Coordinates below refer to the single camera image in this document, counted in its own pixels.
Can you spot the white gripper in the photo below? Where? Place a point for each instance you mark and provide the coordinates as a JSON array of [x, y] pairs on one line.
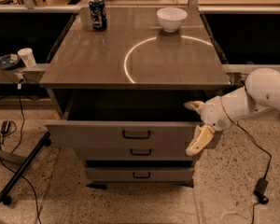
[[214, 113]]

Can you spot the grey top drawer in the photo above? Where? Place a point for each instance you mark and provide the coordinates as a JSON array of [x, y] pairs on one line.
[[126, 119]]

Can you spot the grey drawer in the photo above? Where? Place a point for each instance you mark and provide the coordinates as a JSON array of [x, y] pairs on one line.
[[133, 154], [126, 119], [106, 175]]

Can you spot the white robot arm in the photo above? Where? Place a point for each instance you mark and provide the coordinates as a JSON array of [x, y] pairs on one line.
[[258, 97]]

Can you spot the grey bottom drawer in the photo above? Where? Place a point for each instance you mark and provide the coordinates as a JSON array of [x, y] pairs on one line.
[[106, 175]]

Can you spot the grey drawer cabinet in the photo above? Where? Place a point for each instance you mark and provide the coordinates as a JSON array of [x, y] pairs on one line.
[[135, 53]]

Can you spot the grey middle drawer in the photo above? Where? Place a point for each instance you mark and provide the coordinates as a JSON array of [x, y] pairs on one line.
[[133, 154]]

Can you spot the black power adapter right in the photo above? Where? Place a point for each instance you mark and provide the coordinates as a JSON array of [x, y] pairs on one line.
[[259, 191]]

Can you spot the black power adapter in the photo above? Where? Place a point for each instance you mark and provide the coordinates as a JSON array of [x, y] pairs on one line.
[[5, 127], [259, 191]]

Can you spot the white ceramic bowl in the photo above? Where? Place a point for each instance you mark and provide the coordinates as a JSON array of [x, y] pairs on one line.
[[171, 18]]

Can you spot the blue soda can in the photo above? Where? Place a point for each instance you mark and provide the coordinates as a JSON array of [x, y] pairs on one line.
[[98, 14]]

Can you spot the white paper cup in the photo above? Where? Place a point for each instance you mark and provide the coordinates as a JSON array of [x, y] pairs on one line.
[[27, 57]]

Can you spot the black power adapter left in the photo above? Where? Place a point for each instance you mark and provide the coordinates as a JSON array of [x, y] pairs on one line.
[[5, 127]]

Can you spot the dark blue plate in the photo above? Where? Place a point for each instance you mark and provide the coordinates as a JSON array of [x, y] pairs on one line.
[[9, 62]]

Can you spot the black wheeled stand leg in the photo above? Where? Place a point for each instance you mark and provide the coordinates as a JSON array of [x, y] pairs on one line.
[[5, 199]]

